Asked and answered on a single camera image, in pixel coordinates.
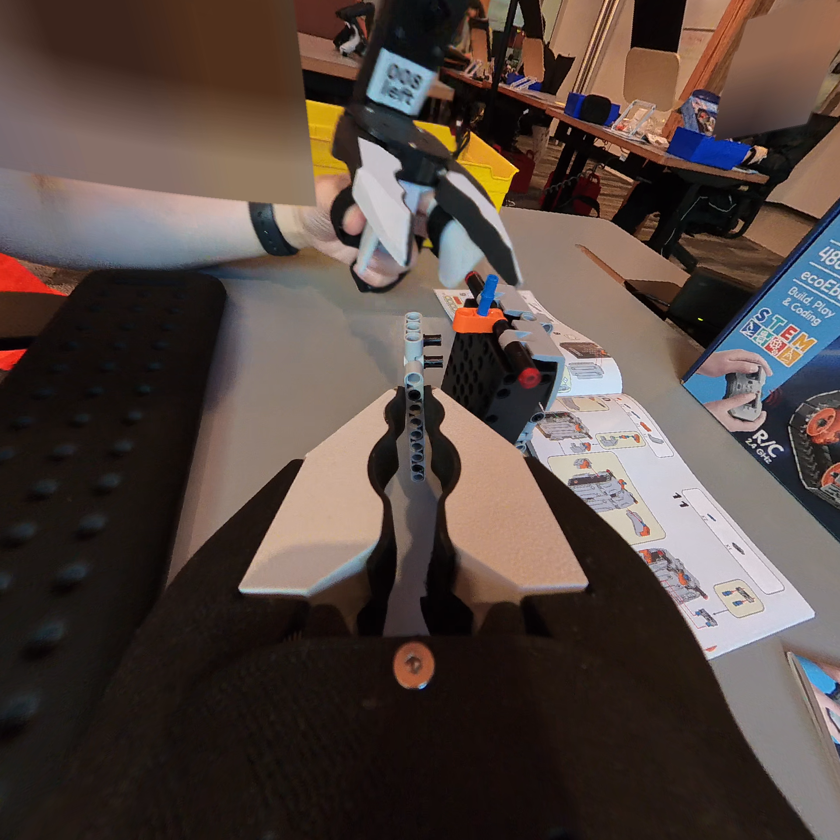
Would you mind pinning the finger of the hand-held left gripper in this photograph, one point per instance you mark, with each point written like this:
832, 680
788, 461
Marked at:
489, 220
384, 197

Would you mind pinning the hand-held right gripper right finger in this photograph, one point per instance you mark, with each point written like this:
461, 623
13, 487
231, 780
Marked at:
512, 525

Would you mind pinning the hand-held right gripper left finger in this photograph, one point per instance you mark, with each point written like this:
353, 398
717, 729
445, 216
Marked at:
308, 525

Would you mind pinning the grey perforated building beam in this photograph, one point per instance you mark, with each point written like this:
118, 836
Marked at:
415, 426

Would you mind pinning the black building block assembly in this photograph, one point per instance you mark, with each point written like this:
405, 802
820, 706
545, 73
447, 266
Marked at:
479, 374

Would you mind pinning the person's left forearm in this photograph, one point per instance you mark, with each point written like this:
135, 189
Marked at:
131, 223

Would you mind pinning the person's left hand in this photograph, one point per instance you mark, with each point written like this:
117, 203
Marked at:
321, 226

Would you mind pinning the yellow plastic bin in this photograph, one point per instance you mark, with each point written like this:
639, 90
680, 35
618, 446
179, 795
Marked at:
485, 167

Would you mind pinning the black and white toy robot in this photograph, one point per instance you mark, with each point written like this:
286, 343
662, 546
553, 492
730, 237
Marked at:
353, 33

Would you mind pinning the red backpack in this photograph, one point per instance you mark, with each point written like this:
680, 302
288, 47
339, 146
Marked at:
571, 193

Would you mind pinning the black wristband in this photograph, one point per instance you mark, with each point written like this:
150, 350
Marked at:
266, 229

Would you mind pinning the open instruction booklet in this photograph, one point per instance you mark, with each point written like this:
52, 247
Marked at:
630, 485

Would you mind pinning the small blue plastic bin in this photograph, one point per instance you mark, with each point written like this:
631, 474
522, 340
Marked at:
573, 105

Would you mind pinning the black zip case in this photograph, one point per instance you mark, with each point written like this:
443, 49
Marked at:
597, 108

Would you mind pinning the long wooden table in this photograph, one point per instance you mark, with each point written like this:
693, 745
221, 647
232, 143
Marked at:
630, 148

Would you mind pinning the clear plastic case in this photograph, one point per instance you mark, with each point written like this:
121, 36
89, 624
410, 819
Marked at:
635, 118

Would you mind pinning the beige chair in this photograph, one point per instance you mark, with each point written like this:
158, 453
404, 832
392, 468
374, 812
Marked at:
651, 75

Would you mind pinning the large blue plastic bin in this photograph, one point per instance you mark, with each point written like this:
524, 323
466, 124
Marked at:
705, 148

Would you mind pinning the black device box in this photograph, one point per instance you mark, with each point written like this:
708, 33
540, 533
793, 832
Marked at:
709, 302

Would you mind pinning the black perforated plastic panel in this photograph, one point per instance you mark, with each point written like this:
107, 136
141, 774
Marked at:
98, 420

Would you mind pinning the blue robot kit box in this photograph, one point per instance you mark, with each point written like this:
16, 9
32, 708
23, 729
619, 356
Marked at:
787, 367

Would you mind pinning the blue cover booklet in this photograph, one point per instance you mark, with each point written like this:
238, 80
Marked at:
823, 702

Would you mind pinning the red cloth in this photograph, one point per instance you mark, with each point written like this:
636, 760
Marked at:
19, 282

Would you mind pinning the wooden post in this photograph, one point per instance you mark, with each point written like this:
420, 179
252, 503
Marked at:
722, 46

